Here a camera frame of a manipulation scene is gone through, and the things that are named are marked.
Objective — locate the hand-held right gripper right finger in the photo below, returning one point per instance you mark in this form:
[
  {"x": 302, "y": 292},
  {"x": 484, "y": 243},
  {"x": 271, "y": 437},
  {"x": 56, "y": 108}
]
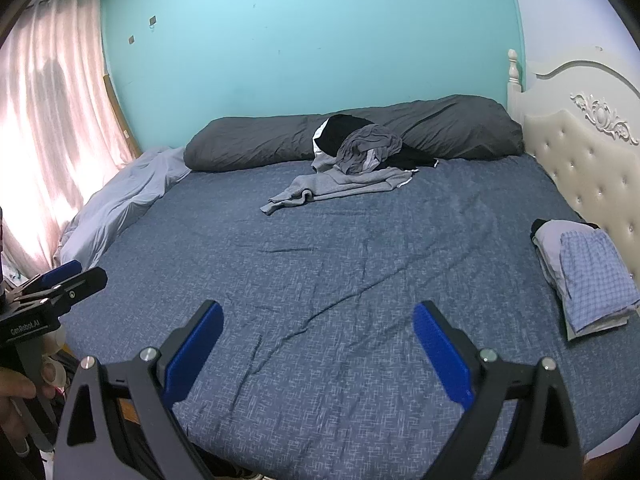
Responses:
[{"x": 442, "y": 355}]

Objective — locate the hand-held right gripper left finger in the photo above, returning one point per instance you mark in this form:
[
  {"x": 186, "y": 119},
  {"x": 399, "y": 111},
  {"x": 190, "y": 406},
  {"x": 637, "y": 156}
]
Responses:
[{"x": 195, "y": 355}]

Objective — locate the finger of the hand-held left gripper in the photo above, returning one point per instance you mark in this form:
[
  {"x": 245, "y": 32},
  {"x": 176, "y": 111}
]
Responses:
[
  {"x": 82, "y": 285},
  {"x": 62, "y": 271}
]

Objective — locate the grey boxer briefs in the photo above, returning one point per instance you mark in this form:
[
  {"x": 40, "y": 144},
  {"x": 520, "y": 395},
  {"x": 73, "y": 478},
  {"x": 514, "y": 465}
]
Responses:
[{"x": 367, "y": 149}]

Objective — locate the person's left hand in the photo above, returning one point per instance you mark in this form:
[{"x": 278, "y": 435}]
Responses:
[{"x": 15, "y": 384}]

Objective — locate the light grey blanket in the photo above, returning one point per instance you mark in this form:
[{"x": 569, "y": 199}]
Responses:
[{"x": 120, "y": 200}]

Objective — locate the blue patterned bed sheet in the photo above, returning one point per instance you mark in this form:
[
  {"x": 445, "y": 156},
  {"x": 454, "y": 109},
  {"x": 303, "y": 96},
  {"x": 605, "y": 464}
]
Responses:
[{"x": 310, "y": 270}]

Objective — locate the white folded garment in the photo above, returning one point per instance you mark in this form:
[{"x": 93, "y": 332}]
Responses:
[{"x": 550, "y": 245}]

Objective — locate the pink curtain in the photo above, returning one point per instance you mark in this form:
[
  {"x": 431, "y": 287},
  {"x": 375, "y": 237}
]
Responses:
[{"x": 50, "y": 110}]

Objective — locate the grey sweatshirt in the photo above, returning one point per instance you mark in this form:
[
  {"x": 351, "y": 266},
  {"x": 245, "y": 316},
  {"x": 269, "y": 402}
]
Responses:
[{"x": 340, "y": 185}]

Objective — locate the dark grey long pillow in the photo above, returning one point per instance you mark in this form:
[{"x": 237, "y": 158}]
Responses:
[{"x": 240, "y": 140}]

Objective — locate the black garment with white trim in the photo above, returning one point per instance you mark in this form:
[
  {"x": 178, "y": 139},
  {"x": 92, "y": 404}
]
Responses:
[{"x": 337, "y": 135}]

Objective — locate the white tufted headboard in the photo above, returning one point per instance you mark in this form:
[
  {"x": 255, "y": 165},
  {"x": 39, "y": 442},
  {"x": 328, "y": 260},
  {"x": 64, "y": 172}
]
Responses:
[{"x": 585, "y": 155}]

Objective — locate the wooden window frame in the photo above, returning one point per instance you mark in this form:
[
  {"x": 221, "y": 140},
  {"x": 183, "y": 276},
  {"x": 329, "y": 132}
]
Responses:
[{"x": 122, "y": 120}]

